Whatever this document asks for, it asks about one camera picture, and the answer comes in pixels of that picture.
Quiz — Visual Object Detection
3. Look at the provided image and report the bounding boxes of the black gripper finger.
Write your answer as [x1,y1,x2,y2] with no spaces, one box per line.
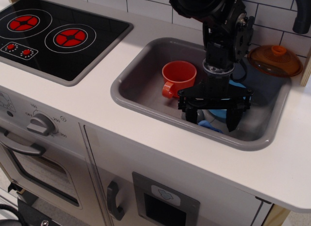
[185,107,198,123]
[225,109,243,132]

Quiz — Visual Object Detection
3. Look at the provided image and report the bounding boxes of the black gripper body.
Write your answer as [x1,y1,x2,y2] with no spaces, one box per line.
[178,76,254,114]

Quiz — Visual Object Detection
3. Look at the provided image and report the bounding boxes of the grey and blue toy spoon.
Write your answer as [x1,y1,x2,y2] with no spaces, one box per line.
[181,109,224,134]

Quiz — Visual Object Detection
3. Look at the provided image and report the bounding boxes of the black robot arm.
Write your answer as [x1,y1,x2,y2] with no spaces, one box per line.
[169,0,254,132]

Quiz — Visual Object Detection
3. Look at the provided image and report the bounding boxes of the blue plastic bowl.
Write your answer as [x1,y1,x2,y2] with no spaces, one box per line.
[208,80,246,120]

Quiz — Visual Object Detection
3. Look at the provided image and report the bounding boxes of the grey toy sink basin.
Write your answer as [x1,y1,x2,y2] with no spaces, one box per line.
[111,38,291,151]

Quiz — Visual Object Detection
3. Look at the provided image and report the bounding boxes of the orange plastic cup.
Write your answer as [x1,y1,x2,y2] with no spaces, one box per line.
[162,60,197,99]

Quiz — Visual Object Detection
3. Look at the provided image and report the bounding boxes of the orange transparent pot lid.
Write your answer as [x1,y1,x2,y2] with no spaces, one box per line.
[247,45,303,77]

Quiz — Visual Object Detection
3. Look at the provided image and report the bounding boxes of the white cabinet door with panel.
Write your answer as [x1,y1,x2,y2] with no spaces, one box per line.
[84,125,272,226]

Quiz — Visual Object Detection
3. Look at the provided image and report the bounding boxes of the dark grey toy faucet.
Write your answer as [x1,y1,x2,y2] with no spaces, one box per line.
[247,0,311,49]

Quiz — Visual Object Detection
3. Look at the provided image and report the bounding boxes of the white toy oven door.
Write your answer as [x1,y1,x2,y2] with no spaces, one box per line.
[0,127,102,226]

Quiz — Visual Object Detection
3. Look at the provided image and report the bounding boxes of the black toy stove top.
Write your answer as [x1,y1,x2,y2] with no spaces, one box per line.
[0,0,133,87]

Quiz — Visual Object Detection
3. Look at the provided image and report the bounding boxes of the grey oven knob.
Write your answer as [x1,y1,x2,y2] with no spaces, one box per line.
[27,113,55,136]

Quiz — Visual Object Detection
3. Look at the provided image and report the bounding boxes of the grey cabinet door handle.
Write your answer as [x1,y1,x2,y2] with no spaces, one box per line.
[106,181,125,221]

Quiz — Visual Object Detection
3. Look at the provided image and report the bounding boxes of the grey oven door handle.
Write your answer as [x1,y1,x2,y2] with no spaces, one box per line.
[0,127,46,156]

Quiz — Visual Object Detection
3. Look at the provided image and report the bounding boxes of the black base plate with screw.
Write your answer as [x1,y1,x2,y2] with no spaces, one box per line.
[17,199,60,226]

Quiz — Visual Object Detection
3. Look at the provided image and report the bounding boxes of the black cable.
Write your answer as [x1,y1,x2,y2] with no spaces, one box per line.
[0,203,31,226]

